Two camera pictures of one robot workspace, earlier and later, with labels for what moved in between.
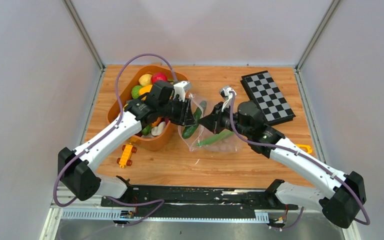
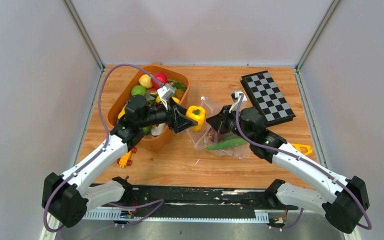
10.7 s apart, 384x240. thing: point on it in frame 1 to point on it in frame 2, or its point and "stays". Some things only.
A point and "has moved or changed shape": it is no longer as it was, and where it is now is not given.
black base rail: x=166 y=201 stays
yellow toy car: x=126 y=155 stays
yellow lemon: x=145 y=79 stays
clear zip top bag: x=198 y=138 has moved or changed shape
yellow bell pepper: x=145 y=89 to x=198 y=114
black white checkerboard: x=261 y=89 stays
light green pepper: x=216 y=138 to x=227 y=144
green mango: x=146 y=130 stays
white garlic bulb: x=158 y=130 stays
